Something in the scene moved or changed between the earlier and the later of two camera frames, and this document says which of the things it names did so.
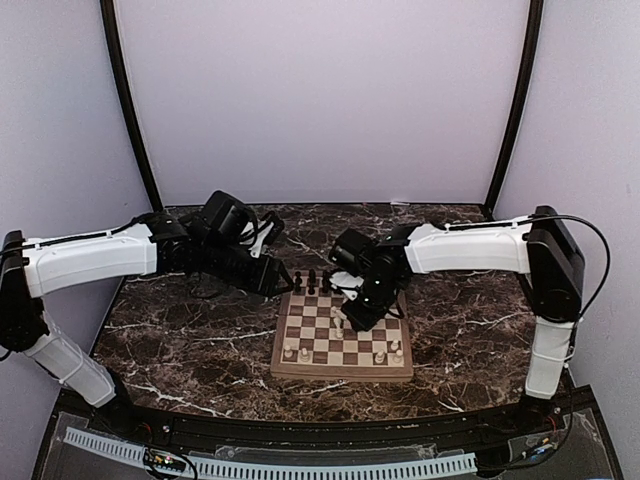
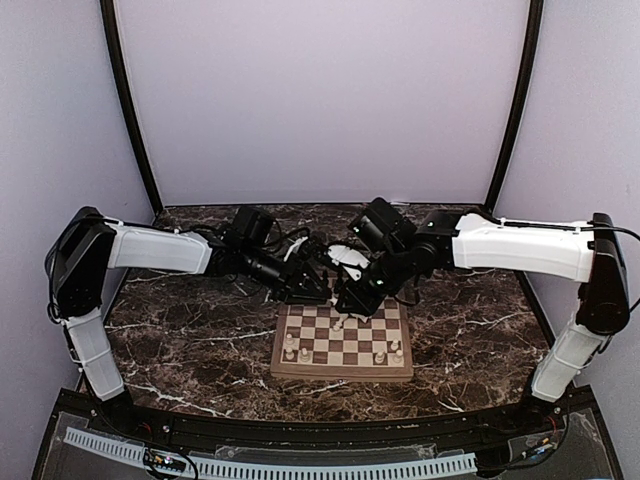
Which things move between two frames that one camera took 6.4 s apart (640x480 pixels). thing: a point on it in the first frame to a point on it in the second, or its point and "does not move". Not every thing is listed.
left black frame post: x=115 y=53 does not move
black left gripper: x=264 y=279 to x=292 y=288
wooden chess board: x=313 y=339 does not move
